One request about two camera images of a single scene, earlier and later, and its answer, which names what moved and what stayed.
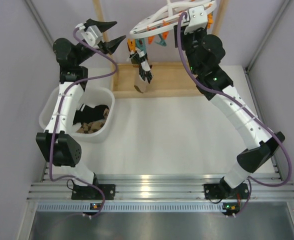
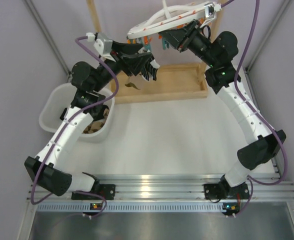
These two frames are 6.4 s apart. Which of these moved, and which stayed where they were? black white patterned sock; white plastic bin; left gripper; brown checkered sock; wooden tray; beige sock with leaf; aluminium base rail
Moved: black white patterned sock; left gripper; beige sock with leaf
Stayed: aluminium base rail; wooden tray; white plastic bin; brown checkered sock
